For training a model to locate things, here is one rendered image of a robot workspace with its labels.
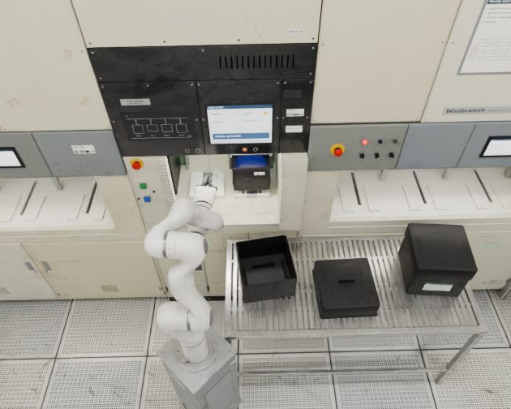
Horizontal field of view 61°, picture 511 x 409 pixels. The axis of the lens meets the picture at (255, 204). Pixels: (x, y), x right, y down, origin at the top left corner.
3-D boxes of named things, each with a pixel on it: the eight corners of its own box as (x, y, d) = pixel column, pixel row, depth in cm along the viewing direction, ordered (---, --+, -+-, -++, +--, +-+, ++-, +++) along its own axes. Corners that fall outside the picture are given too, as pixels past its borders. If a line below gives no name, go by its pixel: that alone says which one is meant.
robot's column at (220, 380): (208, 437, 251) (193, 394, 194) (178, 402, 264) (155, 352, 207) (242, 401, 265) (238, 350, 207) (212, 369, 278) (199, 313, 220)
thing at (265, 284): (236, 260, 242) (234, 241, 229) (285, 252, 245) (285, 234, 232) (243, 303, 224) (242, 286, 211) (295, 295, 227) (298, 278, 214)
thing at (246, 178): (231, 195, 256) (228, 155, 232) (231, 170, 269) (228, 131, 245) (272, 194, 256) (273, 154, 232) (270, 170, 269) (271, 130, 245)
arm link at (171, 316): (203, 348, 189) (196, 324, 171) (161, 346, 190) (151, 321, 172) (207, 323, 197) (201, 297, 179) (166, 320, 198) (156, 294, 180)
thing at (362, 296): (319, 319, 218) (323, 307, 208) (311, 269, 237) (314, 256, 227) (378, 316, 218) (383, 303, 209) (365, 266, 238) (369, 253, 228)
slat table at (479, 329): (232, 389, 269) (224, 337, 212) (234, 303, 309) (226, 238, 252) (440, 385, 270) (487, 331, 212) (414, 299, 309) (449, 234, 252)
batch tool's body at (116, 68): (169, 307, 307) (83, 55, 160) (181, 207, 369) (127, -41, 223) (292, 305, 307) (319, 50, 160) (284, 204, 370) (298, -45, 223)
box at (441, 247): (405, 294, 226) (418, 269, 207) (396, 250, 245) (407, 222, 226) (461, 298, 225) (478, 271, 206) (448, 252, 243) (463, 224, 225)
